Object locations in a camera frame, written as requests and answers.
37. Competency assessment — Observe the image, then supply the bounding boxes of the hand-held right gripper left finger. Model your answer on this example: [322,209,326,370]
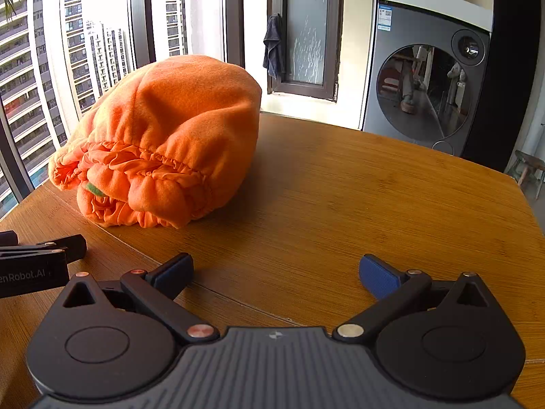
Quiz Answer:
[63,253,220,344]

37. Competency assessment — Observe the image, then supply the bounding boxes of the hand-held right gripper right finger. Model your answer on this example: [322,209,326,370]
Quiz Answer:
[332,254,490,342]

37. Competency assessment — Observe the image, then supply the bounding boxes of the orange and green costume garment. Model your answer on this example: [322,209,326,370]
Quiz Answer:
[48,54,263,229]

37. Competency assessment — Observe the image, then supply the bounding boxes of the apartment buildings outside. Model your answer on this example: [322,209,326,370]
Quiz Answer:
[0,0,189,218]

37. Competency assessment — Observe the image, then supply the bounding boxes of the small wooden stool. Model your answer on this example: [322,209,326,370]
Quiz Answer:
[508,149,545,200]

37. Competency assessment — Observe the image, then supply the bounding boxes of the grey front-load washing machine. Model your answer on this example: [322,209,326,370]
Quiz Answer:
[361,0,493,156]

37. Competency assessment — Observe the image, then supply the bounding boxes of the green plant leaves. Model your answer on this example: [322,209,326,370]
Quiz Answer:
[0,0,20,25]

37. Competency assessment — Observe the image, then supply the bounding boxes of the dark hanging cloth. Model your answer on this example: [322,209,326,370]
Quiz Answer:
[262,14,287,81]

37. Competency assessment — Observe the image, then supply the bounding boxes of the small frosted window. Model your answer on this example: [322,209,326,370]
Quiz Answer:
[267,0,344,103]

